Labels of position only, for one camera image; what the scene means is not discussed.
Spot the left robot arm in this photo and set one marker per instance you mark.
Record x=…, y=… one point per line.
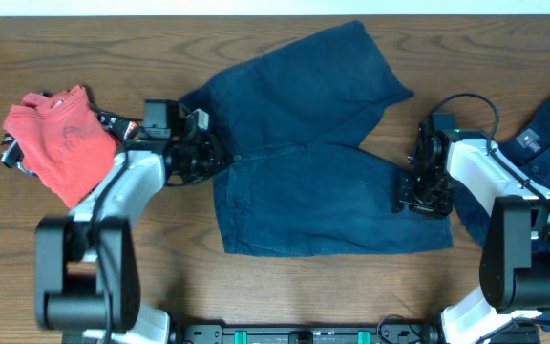
x=86, y=272

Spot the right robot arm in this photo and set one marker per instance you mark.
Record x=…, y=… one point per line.
x=514, y=271

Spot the black patterned folded garment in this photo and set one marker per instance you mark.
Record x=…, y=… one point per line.
x=120, y=128

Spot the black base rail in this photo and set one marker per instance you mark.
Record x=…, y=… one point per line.
x=393, y=329

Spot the navy blue shorts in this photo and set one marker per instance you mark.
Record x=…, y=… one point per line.
x=299, y=183
x=530, y=152

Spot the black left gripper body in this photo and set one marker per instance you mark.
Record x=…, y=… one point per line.
x=195, y=163

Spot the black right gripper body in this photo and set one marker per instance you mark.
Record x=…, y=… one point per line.
x=431, y=192

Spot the red folded t-shirt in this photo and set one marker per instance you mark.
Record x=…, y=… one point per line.
x=63, y=142

